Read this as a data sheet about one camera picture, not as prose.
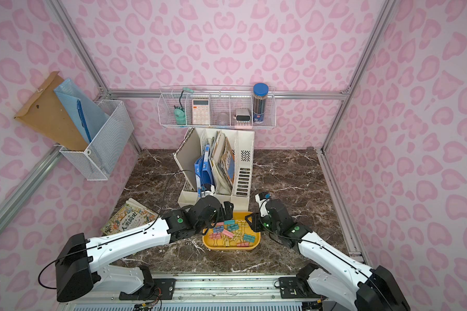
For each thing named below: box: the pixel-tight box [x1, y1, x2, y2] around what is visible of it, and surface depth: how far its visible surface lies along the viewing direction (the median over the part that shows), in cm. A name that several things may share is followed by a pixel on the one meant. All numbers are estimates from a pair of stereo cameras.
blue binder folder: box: [194, 144, 215, 198], surface depth 87 cm
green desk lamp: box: [173, 87, 195, 126], surface depth 93 cm
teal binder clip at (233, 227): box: [227, 223, 240, 232], surface depth 90 cm
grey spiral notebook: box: [173, 127, 202, 192], surface depth 88 cm
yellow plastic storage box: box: [202, 211, 262, 251], surface depth 86 cm
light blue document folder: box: [53, 78, 110, 144], surface depth 71 cm
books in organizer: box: [208, 130, 236, 196], surface depth 92 cm
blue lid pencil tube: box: [252, 82, 270, 124], surface depth 87 cm
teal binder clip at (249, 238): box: [243, 233, 257, 243], surface depth 87 cm
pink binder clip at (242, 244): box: [236, 242, 250, 248], surface depth 84 cm
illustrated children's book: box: [100, 197, 159, 236], surface depth 94 cm
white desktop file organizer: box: [177, 129, 255, 212], surface depth 94 cm
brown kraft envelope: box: [14, 71, 89, 151], surface depth 69 cm
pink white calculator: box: [191, 99, 210, 126], surface depth 97 cm
